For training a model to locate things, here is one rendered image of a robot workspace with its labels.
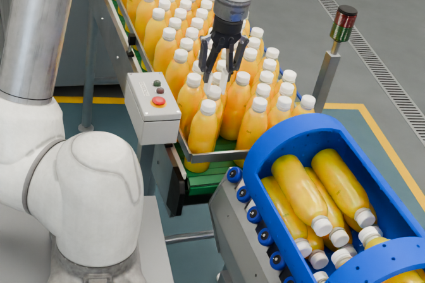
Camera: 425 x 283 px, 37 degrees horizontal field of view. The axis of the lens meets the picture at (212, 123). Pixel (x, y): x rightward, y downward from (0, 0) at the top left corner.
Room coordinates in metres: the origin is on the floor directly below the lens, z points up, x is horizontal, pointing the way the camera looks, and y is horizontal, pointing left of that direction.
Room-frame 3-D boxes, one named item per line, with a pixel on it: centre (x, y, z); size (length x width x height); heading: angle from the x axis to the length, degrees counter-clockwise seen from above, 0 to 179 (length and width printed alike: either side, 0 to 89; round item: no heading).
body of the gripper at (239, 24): (1.45, 0.02, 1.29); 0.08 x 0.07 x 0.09; 116
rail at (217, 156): (1.41, -0.14, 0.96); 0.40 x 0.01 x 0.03; 116
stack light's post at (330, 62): (1.84, -0.34, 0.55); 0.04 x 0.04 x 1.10; 26
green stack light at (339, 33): (1.84, -0.34, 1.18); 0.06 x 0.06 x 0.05
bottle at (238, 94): (1.56, -0.06, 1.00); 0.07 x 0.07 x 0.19
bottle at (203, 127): (1.37, 0.02, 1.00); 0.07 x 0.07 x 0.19
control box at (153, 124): (1.39, 0.17, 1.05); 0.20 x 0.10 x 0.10; 26
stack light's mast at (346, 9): (1.84, -0.34, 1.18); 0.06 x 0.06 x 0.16
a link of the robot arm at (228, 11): (1.45, 0.02, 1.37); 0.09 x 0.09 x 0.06
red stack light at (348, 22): (1.84, -0.34, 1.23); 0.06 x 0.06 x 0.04
